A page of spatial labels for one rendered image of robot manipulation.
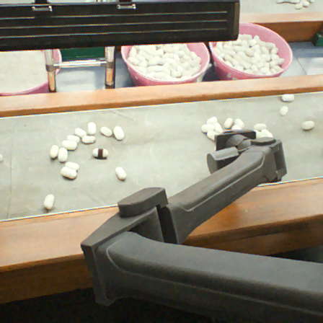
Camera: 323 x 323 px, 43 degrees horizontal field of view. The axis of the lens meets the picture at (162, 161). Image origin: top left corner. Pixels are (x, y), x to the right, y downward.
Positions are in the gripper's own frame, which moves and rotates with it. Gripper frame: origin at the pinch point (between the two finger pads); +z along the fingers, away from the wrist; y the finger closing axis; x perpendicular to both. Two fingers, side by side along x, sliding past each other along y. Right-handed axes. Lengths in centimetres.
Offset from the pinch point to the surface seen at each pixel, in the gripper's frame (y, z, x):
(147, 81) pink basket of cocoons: 13.3, 21.3, -13.8
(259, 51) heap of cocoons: -26.4, 28.9, -20.2
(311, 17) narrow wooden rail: -52, 38, -31
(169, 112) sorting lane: 9.8, 11.9, -5.9
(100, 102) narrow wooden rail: 28.2, 13.4, -9.7
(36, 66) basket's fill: 43, 31, -19
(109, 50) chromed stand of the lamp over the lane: 25.4, 10.3, -23.0
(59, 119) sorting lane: 39.1, 13.2, -6.3
